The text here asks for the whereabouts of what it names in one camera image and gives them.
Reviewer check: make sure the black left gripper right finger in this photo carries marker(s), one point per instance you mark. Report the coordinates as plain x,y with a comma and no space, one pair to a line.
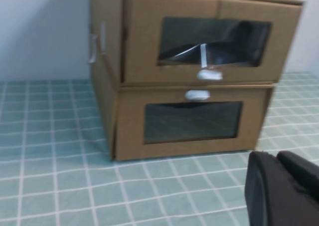
301,171

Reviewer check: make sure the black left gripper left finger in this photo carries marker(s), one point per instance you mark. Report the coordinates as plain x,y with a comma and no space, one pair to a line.
269,201

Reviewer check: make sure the cardboard drawer with window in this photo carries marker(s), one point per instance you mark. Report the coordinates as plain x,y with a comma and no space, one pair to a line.
139,36
129,116

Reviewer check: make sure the cardboard shoe box shell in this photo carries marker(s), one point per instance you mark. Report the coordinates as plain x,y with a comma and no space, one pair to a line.
112,16
104,106

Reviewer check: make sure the green checked tablecloth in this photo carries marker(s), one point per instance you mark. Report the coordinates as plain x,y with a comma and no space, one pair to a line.
74,186

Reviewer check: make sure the white plastic connector clip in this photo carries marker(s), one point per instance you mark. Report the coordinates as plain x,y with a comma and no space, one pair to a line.
92,49

